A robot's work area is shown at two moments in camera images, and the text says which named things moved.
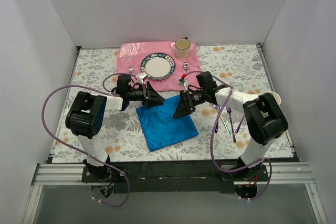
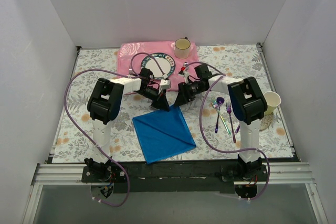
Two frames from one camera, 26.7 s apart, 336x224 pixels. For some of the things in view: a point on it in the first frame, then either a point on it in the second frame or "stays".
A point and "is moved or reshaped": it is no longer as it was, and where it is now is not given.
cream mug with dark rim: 182,48 stays
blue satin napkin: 161,129 is moved or reshaped
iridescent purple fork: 229,110 stays
